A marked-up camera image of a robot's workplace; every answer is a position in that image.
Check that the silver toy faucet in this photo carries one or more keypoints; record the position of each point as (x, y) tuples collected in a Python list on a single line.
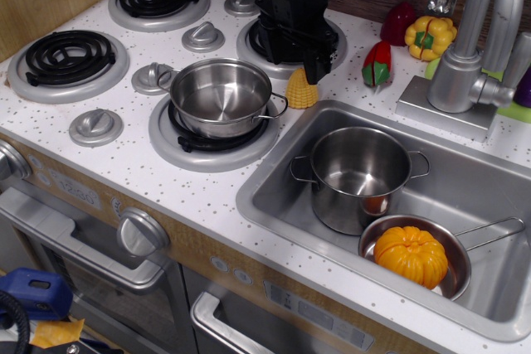
[(478, 73)]

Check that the front right black burner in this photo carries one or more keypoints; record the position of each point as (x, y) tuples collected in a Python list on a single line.
[(164, 139)]

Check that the front left black burner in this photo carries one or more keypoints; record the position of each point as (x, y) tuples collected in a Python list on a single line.
[(67, 67)]

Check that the dark red toy pepper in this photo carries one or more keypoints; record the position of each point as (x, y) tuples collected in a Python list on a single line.
[(395, 25)]

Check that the small steel saucepan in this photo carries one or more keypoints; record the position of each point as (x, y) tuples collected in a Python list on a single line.
[(459, 272)]

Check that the back right black burner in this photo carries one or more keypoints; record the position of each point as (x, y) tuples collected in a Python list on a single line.
[(283, 71)]

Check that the yellow toy corn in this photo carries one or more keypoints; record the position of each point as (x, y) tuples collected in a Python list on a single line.
[(299, 92)]

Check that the tall steel pot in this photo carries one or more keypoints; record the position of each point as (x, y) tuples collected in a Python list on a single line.
[(356, 175)]

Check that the silver stove knob back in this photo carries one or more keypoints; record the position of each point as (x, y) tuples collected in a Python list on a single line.
[(242, 8)]

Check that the yellow toy bell pepper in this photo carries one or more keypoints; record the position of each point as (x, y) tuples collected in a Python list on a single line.
[(427, 38)]

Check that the silver stove knob front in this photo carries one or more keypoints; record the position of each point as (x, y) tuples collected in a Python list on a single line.
[(96, 128)]

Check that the silver stove knob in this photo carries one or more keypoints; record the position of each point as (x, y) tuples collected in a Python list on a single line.
[(242, 8), (154, 79), (96, 128), (203, 38)]

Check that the back left black burner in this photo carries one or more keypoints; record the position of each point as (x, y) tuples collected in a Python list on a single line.
[(157, 15)]

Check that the blue tool on floor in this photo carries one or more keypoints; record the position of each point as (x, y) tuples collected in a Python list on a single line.
[(43, 295)]

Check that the silver oven door handle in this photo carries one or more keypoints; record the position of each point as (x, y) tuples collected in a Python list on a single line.
[(56, 232)]

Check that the silver dishwasher door handle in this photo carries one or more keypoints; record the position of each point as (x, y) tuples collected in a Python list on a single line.
[(203, 317)]

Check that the silver stove knob centre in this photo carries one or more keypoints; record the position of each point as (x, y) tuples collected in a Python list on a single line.
[(203, 38)]

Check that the silver oven dial left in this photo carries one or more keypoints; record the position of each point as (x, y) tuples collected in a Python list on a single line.
[(13, 164)]

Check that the steel pan on stove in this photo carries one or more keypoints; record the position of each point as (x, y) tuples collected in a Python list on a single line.
[(221, 98)]

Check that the purple toy eggplant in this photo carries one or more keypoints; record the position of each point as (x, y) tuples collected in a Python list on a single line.
[(522, 95)]

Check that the orange toy pumpkin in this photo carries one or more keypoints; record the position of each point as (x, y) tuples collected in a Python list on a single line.
[(412, 253)]

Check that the red toy chili pepper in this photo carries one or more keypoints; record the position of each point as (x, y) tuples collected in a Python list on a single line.
[(377, 65)]

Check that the silver oven dial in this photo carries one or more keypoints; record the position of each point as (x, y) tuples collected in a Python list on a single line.
[(139, 234), (13, 164)]

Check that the silver stove knob middle left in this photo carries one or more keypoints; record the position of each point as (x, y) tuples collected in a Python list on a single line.
[(154, 79)]

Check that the black burner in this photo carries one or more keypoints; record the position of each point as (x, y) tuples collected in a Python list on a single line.
[(283, 71), (164, 139), (157, 15), (67, 67)]

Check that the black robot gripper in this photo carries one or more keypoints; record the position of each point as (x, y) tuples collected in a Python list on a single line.
[(298, 26)]

